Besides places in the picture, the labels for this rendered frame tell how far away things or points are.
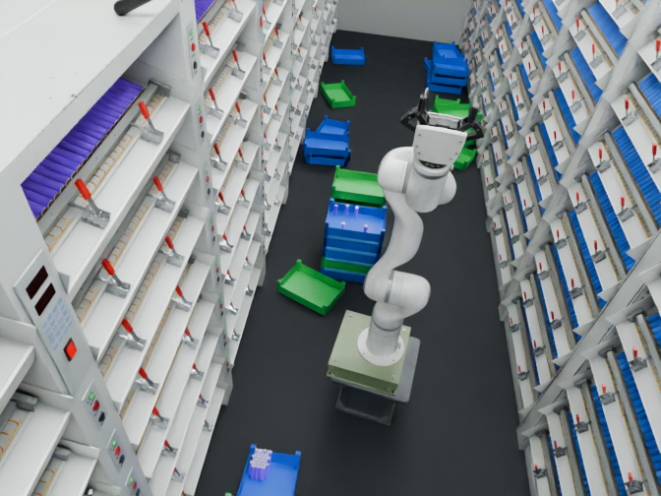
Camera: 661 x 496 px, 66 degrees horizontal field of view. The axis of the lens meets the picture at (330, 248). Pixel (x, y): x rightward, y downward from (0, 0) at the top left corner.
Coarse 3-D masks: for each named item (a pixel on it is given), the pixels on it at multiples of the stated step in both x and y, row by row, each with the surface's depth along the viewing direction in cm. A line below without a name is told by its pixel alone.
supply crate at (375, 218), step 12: (336, 204) 270; (336, 216) 270; (348, 216) 271; (360, 216) 271; (372, 216) 272; (384, 216) 270; (336, 228) 256; (348, 228) 264; (360, 228) 264; (372, 228) 265; (384, 228) 254; (372, 240) 258
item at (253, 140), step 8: (248, 136) 208; (256, 136) 209; (248, 144) 209; (256, 144) 211; (248, 152) 206; (256, 152) 208; (248, 160) 202; (248, 168) 199; (232, 176) 193; (240, 176) 195; (224, 184) 188; (232, 184) 190; (240, 184) 192; (232, 192) 187; (216, 200) 181; (224, 200) 183; (232, 200) 185; (232, 208) 182; (216, 216) 177; (224, 216) 178; (216, 224) 174; (224, 224) 175
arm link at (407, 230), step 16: (384, 192) 163; (400, 208) 163; (400, 224) 166; (416, 224) 166; (400, 240) 168; (416, 240) 168; (384, 256) 175; (400, 256) 170; (384, 272) 174; (368, 288) 178; (384, 288) 176
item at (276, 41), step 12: (276, 24) 244; (288, 24) 245; (276, 36) 241; (288, 36) 249; (264, 48) 229; (276, 48) 234; (264, 60) 212; (276, 60) 227; (264, 72) 215; (264, 84) 203
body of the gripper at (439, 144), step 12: (432, 120) 103; (444, 120) 103; (456, 120) 103; (420, 132) 103; (432, 132) 102; (444, 132) 101; (456, 132) 101; (420, 144) 105; (432, 144) 104; (444, 144) 104; (456, 144) 103; (420, 156) 109; (432, 156) 108; (444, 156) 107; (456, 156) 106
